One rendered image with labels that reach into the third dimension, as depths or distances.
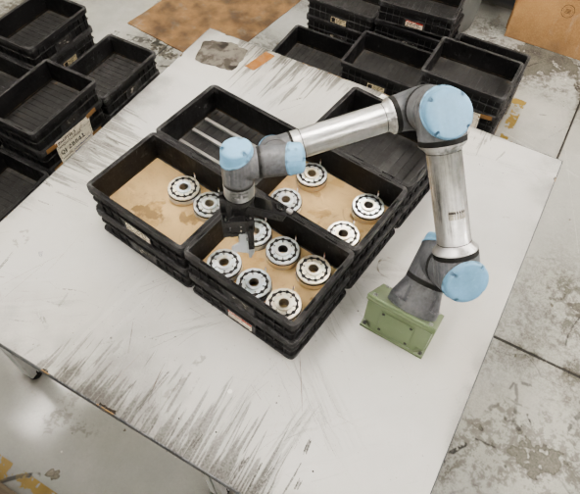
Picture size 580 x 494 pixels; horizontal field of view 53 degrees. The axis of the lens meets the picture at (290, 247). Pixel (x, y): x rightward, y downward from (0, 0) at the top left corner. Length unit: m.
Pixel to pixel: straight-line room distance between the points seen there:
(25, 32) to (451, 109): 2.44
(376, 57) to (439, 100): 1.85
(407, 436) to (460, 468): 0.79
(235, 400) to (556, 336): 1.61
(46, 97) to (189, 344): 1.55
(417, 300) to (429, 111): 0.54
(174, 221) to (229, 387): 0.55
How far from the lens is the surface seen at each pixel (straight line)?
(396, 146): 2.08
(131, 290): 1.89
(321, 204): 1.87
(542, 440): 2.59
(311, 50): 3.38
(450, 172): 1.42
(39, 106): 2.89
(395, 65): 3.16
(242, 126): 2.11
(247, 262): 1.73
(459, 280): 1.48
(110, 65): 3.20
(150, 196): 1.93
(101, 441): 2.47
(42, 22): 3.40
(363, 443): 1.66
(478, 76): 3.02
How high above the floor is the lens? 2.28
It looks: 55 degrees down
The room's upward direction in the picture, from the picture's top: 2 degrees clockwise
